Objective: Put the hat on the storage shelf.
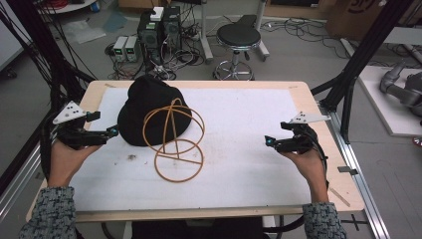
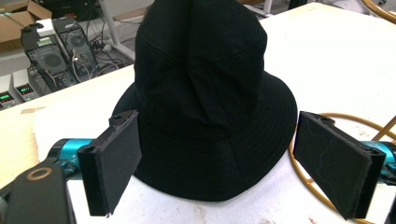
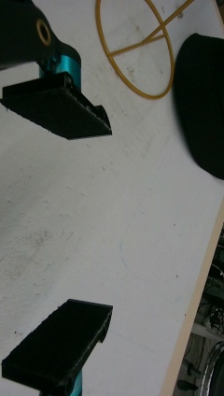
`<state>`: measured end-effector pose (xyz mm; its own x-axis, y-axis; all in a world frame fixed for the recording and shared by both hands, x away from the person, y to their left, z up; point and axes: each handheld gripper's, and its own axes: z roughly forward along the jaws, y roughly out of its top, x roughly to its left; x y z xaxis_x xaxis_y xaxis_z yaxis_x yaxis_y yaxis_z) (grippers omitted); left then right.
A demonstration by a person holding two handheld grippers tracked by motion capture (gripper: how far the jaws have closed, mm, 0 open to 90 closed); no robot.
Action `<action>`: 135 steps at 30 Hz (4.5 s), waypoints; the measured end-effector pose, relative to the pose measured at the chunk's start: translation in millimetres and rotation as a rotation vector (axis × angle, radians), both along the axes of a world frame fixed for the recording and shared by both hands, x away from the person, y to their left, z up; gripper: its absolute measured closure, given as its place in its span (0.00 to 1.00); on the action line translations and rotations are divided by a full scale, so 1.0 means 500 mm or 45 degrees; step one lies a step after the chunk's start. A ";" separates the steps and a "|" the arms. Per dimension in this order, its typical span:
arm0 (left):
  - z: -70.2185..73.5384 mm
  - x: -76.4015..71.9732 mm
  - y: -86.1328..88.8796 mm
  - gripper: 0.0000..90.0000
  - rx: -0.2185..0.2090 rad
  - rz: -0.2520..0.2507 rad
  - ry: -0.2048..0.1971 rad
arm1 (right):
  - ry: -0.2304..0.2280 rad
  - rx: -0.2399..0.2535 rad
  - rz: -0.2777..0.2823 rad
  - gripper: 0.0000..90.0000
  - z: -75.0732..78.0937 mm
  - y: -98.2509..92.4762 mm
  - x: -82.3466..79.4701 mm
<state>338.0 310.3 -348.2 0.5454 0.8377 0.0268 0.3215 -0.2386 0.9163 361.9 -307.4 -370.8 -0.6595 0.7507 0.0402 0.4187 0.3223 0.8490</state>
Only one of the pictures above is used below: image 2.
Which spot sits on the white table cover sheet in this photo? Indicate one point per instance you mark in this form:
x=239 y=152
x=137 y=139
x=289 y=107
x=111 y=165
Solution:
x=327 y=62

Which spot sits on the black bucket hat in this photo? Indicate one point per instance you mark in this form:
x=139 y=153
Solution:
x=202 y=93

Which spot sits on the cardboard box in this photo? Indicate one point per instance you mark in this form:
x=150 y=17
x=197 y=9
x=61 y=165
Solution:
x=15 y=21

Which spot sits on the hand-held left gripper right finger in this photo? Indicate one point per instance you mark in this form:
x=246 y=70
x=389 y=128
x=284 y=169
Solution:
x=333 y=161

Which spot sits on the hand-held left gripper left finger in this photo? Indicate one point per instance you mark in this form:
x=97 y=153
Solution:
x=112 y=168

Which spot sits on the black computer tower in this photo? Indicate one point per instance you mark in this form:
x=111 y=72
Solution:
x=76 y=43
x=49 y=62

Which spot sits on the grey bench power supply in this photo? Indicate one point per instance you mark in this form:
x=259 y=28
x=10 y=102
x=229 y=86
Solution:
x=25 y=87
x=6 y=93

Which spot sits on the white metal table leg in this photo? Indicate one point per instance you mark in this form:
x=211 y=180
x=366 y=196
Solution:
x=113 y=31

